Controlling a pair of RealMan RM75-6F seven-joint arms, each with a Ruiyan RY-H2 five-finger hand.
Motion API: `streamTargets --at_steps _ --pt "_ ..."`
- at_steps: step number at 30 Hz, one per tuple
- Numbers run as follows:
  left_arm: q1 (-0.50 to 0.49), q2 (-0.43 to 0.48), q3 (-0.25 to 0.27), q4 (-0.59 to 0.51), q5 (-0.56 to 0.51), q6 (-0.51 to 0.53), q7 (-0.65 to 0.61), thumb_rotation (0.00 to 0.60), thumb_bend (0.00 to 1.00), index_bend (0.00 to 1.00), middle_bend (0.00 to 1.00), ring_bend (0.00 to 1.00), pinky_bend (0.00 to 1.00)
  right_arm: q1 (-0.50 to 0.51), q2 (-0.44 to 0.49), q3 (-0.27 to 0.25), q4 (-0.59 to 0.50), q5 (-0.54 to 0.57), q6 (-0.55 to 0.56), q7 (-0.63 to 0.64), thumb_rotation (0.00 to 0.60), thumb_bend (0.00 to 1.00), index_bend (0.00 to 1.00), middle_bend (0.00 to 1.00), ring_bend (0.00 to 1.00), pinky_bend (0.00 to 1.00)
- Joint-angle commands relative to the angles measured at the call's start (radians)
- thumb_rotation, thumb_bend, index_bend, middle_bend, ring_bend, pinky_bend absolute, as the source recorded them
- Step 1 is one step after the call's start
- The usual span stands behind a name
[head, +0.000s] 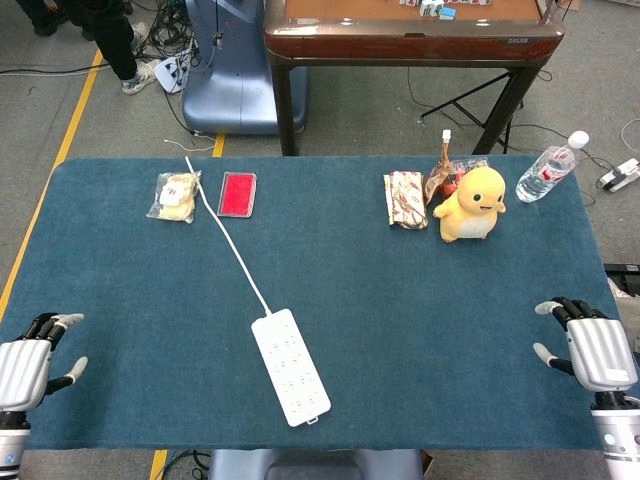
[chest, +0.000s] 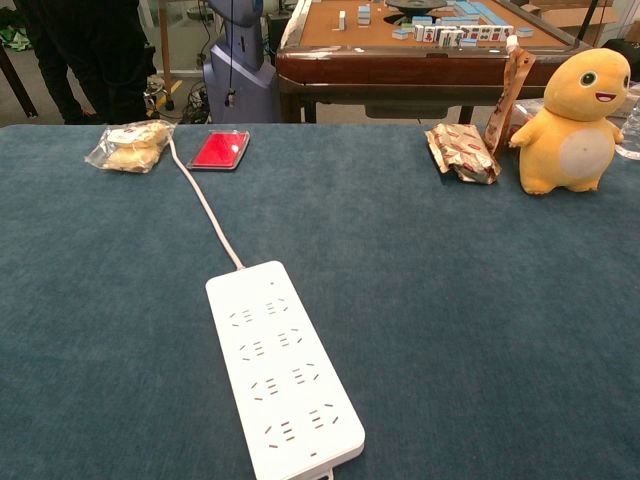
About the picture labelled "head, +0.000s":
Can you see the brown sauce pouch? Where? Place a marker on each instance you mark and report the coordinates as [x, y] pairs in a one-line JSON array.
[[440, 172]]

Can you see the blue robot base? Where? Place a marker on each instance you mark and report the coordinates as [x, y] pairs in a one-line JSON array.
[[235, 70]]

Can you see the clear plastic water bottle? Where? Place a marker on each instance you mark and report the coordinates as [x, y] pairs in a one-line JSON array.
[[547, 169]]

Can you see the grey robot torso base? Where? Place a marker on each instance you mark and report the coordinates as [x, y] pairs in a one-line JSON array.
[[315, 465]]

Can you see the patterned folded cloth pack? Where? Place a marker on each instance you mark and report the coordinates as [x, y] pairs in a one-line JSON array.
[[406, 199]]

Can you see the white adapter on floor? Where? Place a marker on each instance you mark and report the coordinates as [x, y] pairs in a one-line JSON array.
[[620, 175]]

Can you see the clear bag of biscuits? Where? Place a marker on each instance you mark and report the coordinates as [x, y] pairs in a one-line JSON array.
[[173, 196]]

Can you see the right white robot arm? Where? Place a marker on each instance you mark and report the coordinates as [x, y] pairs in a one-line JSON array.
[[619, 435]]

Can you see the white floor power strip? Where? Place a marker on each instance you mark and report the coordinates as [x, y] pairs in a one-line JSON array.
[[171, 72]]

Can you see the person in black trousers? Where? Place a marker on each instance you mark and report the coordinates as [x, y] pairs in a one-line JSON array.
[[107, 42]]

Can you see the brown mahjong table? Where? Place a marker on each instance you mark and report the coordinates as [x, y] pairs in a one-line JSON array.
[[415, 45]]

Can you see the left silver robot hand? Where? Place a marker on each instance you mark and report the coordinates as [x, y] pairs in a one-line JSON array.
[[22, 372]]

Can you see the blue table cloth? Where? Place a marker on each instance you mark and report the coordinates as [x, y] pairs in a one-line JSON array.
[[320, 310]]

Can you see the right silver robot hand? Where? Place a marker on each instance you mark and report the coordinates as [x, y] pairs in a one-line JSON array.
[[600, 357]]

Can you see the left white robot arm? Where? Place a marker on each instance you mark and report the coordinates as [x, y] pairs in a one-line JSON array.
[[11, 445]]

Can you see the clear pack of red snacks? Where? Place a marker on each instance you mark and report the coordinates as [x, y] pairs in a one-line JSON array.
[[457, 172]]

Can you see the red rectangular pad case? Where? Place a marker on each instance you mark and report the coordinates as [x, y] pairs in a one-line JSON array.
[[237, 194]]

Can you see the yellow plush duck toy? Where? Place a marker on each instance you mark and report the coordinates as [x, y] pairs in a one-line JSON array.
[[471, 205]]

